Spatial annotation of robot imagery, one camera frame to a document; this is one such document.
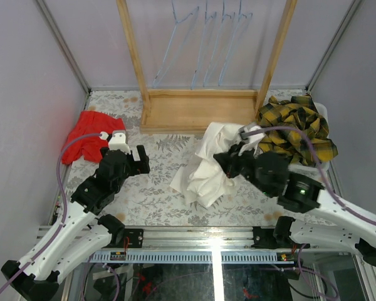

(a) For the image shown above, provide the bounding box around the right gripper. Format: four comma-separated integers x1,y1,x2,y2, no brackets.
212,140,272,196

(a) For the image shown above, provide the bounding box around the white shirt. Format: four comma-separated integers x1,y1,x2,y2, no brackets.
169,121,266,208

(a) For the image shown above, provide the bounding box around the yellow plaid shirt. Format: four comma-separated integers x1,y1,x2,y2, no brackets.
257,95,338,167

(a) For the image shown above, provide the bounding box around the white plastic basket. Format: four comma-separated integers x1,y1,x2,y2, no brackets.
288,102,330,172

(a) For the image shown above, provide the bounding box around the blue wire hanger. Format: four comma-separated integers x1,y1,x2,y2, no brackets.
217,1,253,87

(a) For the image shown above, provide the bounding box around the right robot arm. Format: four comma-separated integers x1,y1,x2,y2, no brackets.
214,145,376,267

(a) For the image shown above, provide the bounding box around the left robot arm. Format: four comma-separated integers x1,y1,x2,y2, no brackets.
1,145,150,300

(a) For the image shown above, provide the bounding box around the red cloth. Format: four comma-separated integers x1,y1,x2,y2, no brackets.
61,110,125,165

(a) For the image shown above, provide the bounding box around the wooden clothes rack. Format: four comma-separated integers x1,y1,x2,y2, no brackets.
117,1,296,134

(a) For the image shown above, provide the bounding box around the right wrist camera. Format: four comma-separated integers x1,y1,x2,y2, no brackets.
238,123,265,156

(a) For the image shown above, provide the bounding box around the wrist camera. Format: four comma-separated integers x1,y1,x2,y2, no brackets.
100,130,130,154
238,123,265,156

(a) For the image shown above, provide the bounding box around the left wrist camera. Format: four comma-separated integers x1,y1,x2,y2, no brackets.
100,130,130,154

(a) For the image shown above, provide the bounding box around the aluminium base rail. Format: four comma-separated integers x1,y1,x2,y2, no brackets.
34,225,372,264

